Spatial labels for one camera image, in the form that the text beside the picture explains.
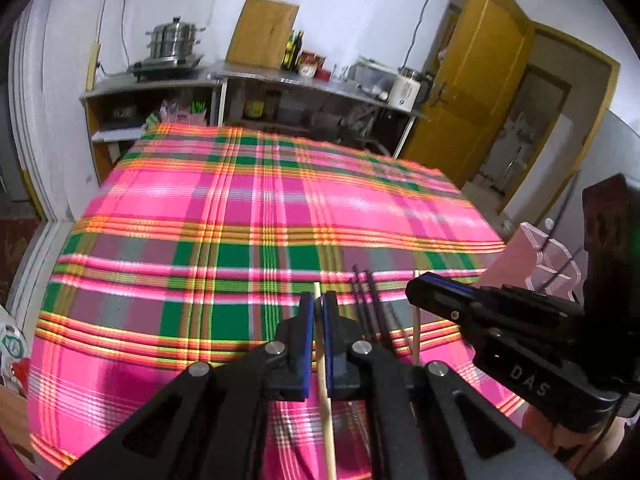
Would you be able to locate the white plastic bag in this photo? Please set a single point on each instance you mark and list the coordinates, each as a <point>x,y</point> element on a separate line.
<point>12,345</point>

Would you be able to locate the yellow wooden strip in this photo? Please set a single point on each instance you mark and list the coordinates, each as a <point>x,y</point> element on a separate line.
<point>92,67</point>

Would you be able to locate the low metal top cabinet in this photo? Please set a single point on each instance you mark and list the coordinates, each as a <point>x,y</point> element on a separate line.
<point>150,87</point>

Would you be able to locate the clear chopstick holder rack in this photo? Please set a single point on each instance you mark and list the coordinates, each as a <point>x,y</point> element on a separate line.
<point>510,260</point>

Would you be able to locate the dark oil bottle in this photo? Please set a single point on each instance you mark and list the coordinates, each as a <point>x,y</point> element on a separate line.
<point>299,52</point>
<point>289,52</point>

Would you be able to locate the red food jar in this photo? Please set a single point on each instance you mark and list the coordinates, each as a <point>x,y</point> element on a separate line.
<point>308,64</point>
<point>323,67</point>

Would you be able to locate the yellow packet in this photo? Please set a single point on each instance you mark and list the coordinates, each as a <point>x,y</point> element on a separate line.
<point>254,109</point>

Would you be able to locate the white electric kettle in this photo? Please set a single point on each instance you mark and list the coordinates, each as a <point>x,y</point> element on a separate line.
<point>405,92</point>

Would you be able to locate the person's right hand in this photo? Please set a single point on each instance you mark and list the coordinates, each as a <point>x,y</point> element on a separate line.
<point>560,440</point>

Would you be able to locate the green sticks bundle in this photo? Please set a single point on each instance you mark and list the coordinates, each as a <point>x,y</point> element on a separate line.
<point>199,107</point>

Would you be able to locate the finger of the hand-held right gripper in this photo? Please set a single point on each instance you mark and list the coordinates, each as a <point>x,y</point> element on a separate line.
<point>540,300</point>
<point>440,295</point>

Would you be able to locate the yellow door frame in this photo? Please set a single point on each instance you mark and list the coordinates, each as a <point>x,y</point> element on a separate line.
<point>595,90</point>

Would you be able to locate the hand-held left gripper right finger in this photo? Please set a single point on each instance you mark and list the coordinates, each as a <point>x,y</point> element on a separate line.
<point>328,320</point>

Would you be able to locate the wooden chopstick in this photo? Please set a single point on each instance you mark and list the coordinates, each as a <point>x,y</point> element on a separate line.
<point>328,425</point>
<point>416,340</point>

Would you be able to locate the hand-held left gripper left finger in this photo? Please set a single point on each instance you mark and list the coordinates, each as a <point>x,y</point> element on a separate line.
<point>308,320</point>

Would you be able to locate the clear plastic container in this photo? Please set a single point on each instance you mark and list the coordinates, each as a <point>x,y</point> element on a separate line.
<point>372,77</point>

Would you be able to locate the pink plaid tablecloth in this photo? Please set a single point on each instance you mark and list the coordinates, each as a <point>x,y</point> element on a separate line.
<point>200,210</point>

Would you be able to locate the metal counter table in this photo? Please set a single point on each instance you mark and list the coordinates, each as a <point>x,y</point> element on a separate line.
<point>310,79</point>

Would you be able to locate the black induction cooker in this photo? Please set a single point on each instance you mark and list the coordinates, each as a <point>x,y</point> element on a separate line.
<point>165,66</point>

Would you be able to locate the white door frame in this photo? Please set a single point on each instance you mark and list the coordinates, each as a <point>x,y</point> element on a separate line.
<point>45,135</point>

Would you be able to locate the stainless steel steamer pot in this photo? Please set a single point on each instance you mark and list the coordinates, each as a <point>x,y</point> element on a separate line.
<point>172,40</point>

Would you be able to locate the yellow wooden door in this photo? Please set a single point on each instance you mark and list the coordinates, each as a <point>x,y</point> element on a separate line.
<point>475,85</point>

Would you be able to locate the wooden cutting board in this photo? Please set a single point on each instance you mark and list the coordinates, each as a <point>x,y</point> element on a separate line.
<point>262,32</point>

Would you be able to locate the black chopstick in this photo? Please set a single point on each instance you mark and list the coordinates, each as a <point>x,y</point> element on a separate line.
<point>376,305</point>
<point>361,300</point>

